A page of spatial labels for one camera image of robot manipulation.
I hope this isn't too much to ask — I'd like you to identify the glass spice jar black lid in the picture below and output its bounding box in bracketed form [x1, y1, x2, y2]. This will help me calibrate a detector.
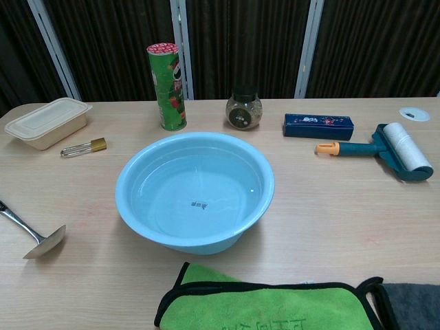
[225, 85, 264, 132]

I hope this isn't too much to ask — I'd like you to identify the grey microfiber cloth black trim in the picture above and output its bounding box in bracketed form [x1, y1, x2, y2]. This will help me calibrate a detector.
[376, 282, 440, 330]

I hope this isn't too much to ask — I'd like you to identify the white table cable grommet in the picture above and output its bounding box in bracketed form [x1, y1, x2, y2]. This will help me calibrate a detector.
[399, 106, 431, 122]

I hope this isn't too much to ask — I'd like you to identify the beige lidded food container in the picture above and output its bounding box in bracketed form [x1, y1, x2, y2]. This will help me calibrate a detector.
[4, 97, 94, 151]

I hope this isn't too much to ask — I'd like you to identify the brass padlock with silver shackle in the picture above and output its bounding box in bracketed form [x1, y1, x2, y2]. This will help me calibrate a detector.
[60, 137, 107, 159]

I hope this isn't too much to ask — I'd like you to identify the light blue plastic basin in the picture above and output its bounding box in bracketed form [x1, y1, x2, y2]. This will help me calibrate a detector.
[115, 131, 276, 256]

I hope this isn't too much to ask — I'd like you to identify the green Pringles can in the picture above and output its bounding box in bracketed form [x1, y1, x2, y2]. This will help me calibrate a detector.
[146, 43, 189, 132]

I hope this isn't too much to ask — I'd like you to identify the green microfiber cloth black trim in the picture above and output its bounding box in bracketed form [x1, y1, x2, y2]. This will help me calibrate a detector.
[153, 261, 384, 330]

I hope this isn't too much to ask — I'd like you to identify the metal ladle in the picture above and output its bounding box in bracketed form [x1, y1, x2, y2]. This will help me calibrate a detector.
[0, 200, 67, 260]

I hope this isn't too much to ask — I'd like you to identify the grey partition post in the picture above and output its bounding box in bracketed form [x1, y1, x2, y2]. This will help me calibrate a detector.
[27, 0, 83, 101]
[173, 0, 195, 100]
[294, 0, 325, 99]

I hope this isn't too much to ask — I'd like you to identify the teal lint roller orange tip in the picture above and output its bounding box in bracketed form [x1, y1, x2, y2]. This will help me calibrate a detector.
[316, 122, 435, 183]

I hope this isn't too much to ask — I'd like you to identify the dark blue rectangular box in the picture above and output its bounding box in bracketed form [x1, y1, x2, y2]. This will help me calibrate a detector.
[283, 113, 355, 142]

